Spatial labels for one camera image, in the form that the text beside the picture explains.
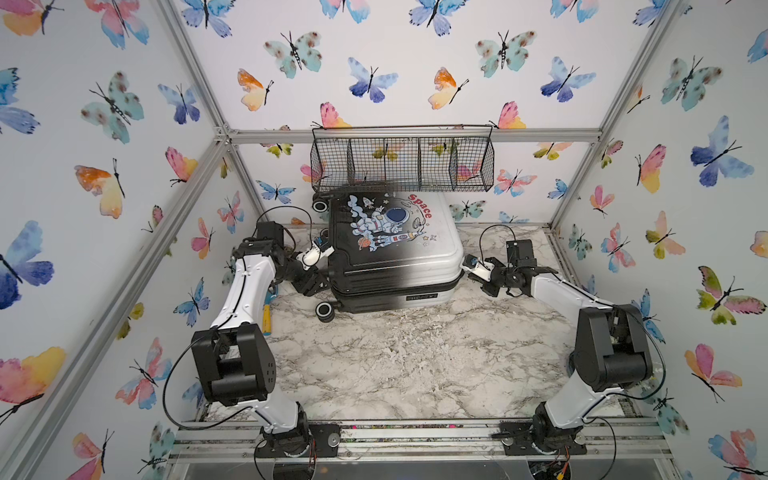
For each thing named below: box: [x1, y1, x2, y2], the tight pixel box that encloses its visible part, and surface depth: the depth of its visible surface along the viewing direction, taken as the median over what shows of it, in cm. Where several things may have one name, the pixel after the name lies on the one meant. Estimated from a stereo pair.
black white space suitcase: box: [314, 192, 466, 322], surface depth 89 cm
